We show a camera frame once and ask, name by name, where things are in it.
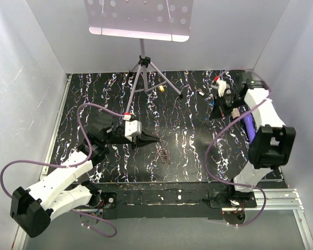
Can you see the sprinkles filled tube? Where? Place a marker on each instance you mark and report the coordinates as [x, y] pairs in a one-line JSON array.
[[235, 113]]

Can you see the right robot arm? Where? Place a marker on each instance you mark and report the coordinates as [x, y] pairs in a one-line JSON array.
[[273, 141]]

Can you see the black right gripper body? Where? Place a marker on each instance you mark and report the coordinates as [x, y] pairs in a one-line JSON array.
[[225, 107]]

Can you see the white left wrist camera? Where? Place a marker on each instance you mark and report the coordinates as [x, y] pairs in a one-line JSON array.
[[133, 128]]

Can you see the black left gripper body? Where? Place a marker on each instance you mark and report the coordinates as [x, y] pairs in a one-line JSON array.
[[136, 141]]

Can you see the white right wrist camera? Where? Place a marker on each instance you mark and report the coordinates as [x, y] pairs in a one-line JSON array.
[[221, 84]]

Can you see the yellow key tag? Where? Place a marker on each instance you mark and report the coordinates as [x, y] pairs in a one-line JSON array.
[[161, 88]]

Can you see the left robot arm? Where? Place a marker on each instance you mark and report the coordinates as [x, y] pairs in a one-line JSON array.
[[35, 207]]

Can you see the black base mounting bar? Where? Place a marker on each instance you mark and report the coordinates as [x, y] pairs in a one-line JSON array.
[[168, 200]]

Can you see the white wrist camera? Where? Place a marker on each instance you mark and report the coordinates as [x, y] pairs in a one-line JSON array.
[[133, 128], [221, 84]]

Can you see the purple plastic tool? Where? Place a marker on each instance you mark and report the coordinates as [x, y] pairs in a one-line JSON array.
[[249, 123]]

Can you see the lilac music stand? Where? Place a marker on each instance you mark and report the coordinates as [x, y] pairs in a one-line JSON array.
[[143, 20]]

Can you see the red key tag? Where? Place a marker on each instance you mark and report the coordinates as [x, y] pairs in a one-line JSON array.
[[163, 154]]

